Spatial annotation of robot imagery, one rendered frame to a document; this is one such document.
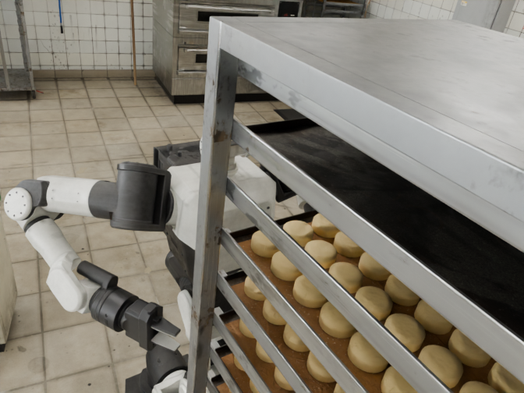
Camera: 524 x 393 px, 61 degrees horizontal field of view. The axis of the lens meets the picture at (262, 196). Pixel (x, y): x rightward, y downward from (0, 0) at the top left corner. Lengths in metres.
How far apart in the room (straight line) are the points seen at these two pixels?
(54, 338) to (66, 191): 1.56
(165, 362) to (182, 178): 1.06
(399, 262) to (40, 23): 5.70
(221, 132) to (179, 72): 4.57
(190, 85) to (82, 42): 1.46
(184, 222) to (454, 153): 0.81
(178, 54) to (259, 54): 4.66
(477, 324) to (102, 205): 0.84
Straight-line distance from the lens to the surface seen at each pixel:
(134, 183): 1.03
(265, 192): 1.11
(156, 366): 2.00
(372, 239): 0.44
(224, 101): 0.59
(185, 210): 1.04
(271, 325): 0.71
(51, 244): 1.18
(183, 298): 1.33
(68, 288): 1.11
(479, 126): 0.36
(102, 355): 2.49
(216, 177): 0.63
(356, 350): 0.57
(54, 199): 1.15
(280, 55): 0.46
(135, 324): 1.05
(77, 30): 5.99
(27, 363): 2.54
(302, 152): 0.60
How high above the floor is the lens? 1.92
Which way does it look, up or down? 31 degrees down
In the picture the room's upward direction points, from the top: 9 degrees clockwise
